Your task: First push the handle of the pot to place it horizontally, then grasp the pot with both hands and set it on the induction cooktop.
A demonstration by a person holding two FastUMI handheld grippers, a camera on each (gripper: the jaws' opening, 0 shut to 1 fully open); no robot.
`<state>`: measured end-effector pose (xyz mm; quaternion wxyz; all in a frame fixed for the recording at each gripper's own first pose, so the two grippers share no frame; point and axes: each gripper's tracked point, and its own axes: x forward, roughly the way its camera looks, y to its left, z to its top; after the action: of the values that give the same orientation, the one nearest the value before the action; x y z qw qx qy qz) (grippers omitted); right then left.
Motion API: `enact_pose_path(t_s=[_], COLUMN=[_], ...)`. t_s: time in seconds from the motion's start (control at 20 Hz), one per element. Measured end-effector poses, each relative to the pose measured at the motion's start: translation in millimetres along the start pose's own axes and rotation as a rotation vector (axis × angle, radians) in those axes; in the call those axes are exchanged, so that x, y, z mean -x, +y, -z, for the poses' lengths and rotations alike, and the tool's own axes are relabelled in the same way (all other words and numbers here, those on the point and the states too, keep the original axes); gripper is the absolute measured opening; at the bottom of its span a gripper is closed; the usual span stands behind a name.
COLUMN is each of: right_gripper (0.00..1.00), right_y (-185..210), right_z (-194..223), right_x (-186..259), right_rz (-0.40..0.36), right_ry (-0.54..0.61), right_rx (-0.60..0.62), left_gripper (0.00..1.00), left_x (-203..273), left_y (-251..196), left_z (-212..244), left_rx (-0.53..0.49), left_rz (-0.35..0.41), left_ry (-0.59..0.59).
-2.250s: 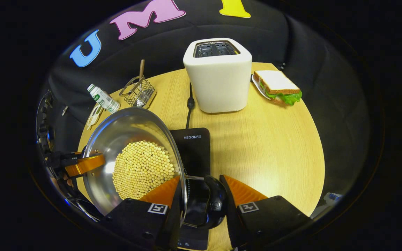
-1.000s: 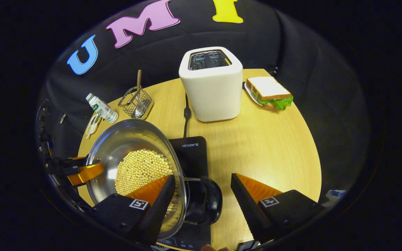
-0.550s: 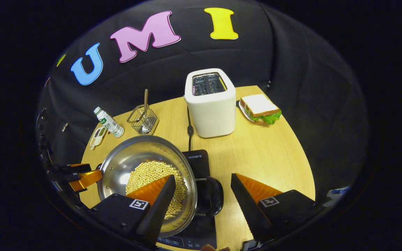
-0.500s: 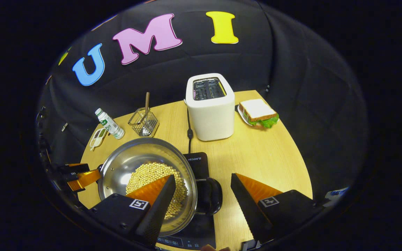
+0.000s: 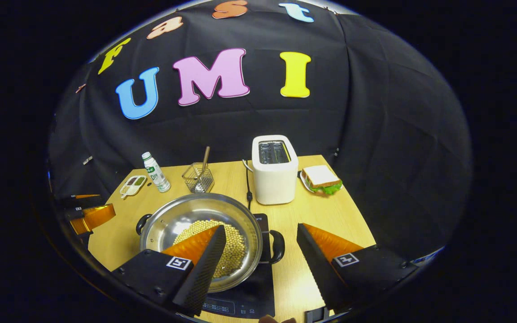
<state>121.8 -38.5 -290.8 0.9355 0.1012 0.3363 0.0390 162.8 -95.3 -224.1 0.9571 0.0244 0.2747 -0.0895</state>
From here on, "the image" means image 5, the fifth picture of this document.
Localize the stainless steel pot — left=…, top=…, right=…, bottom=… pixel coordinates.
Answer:
left=136, top=193, right=286, bottom=293

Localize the wire mesh basket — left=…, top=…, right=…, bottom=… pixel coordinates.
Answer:
left=182, top=162, right=215, bottom=194

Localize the pile of yellow soybeans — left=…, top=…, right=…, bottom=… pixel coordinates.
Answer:
left=173, top=219, right=246, bottom=279

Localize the white toaster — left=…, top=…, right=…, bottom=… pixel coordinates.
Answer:
left=252, top=135, right=299, bottom=205

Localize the small white plate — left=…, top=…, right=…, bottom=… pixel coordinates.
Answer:
left=299, top=170, right=343, bottom=194

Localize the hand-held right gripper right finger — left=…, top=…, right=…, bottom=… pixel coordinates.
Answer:
left=297, top=223, right=420, bottom=314

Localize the white divided bean plate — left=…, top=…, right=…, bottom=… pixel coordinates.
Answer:
left=119, top=175, right=148, bottom=199

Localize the black toaster cable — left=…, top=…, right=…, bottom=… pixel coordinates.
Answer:
left=242, top=159, right=254, bottom=211

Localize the wooden spoon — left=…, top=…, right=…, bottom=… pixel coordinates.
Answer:
left=199, top=146, right=211, bottom=189

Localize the sandwich with lettuce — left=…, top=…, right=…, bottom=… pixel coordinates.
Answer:
left=302, top=165, right=343, bottom=195

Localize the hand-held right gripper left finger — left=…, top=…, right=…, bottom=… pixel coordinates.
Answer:
left=111, top=224, right=228, bottom=317

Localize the white drink bottle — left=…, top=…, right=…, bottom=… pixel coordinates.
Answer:
left=141, top=152, right=171, bottom=193

